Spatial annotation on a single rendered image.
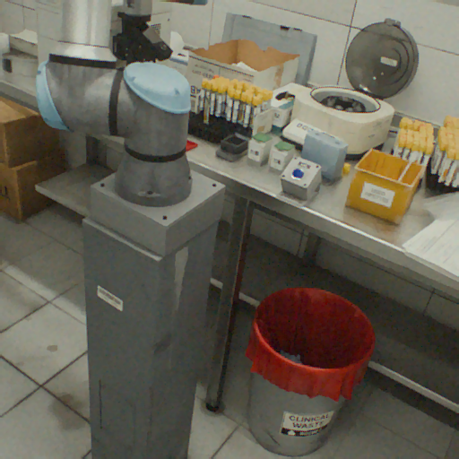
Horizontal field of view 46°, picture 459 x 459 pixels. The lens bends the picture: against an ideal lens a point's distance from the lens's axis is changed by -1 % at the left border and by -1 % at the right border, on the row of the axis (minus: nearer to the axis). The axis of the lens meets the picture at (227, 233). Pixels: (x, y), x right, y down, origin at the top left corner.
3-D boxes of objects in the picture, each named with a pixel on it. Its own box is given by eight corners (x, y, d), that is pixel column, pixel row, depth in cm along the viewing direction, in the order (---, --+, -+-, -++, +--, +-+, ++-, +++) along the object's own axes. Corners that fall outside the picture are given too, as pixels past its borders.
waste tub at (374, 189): (342, 205, 126) (353, 167, 120) (360, 184, 136) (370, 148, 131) (399, 226, 121) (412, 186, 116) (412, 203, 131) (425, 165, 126)
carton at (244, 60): (182, 98, 172) (186, 49, 163) (232, 79, 193) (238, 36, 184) (248, 121, 162) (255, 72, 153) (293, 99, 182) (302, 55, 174)
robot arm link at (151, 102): (183, 160, 97) (189, 88, 89) (108, 151, 97) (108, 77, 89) (191, 130, 107) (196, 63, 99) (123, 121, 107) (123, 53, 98)
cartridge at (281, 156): (267, 169, 137) (272, 145, 133) (277, 164, 140) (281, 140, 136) (281, 176, 135) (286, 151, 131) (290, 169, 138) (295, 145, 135)
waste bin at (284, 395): (207, 425, 175) (223, 324, 151) (264, 360, 202) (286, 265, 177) (311, 492, 160) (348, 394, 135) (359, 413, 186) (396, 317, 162)
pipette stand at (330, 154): (294, 170, 138) (302, 134, 132) (310, 163, 143) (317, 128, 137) (327, 186, 133) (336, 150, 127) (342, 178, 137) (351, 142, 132)
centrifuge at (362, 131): (269, 136, 154) (276, 94, 148) (326, 116, 174) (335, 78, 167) (339, 169, 142) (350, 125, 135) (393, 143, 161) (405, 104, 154)
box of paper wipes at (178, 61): (134, 64, 195) (135, 27, 188) (153, 57, 204) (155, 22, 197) (186, 80, 186) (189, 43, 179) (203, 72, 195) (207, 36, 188)
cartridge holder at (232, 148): (214, 155, 140) (216, 142, 138) (234, 144, 147) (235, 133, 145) (232, 162, 138) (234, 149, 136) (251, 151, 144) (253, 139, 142)
